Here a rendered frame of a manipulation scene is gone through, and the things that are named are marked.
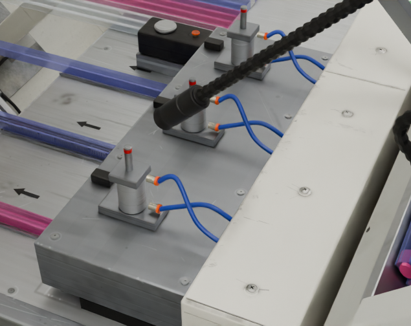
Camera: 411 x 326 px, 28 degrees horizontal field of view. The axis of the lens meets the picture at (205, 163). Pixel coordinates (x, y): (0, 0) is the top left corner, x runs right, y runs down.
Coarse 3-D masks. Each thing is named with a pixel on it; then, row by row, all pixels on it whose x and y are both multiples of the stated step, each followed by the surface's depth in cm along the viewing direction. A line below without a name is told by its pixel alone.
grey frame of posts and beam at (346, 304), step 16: (400, 160) 65; (400, 176) 63; (384, 192) 63; (400, 192) 61; (384, 208) 60; (368, 224) 60; (384, 224) 58; (368, 240) 58; (368, 256) 56; (352, 272) 56; (368, 272) 55; (352, 288) 55; (336, 304) 54; (352, 304) 53; (336, 320) 53; (352, 320) 51
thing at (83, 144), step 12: (0, 120) 81; (12, 120) 81; (24, 120) 81; (24, 132) 80; (36, 132) 79; (48, 132) 79; (60, 132) 79; (60, 144) 79; (72, 144) 78; (84, 144) 78; (96, 144) 78; (108, 144) 78; (96, 156) 78
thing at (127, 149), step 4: (128, 144) 59; (124, 148) 59; (128, 148) 59; (124, 152) 59; (128, 152) 59; (124, 156) 60; (128, 156) 60; (132, 156) 60; (128, 160) 60; (132, 160) 60; (128, 164) 60; (132, 164) 60; (128, 168) 60; (132, 168) 60
